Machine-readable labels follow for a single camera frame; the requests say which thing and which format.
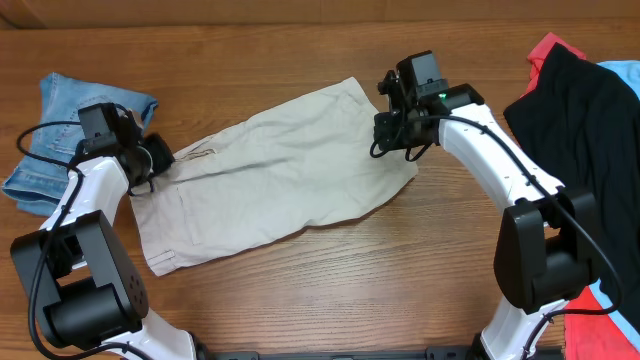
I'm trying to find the folded blue denim jeans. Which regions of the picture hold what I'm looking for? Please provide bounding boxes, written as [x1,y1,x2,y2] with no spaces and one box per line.
[2,73,158,217]

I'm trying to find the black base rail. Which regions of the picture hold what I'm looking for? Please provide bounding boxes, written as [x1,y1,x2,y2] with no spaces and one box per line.
[207,346,484,360]

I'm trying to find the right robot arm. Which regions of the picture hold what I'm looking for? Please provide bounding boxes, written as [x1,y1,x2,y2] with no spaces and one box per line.
[374,103,609,359]

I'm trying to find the black garment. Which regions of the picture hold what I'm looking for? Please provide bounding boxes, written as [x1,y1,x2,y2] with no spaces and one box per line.
[504,44,639,328]

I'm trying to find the red garment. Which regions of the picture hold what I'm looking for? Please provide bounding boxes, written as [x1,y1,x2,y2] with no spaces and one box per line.
[521,32,639,360]

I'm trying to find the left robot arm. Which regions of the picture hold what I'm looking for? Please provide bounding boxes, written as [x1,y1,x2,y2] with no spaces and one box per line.
[10,131,212,359]

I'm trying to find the beige cotton shorts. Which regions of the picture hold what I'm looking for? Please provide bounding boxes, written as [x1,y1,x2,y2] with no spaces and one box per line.
[131,78,418,276]

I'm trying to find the light blue garment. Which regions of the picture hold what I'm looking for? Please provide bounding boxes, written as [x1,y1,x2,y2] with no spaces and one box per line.
[589,60,639,351]

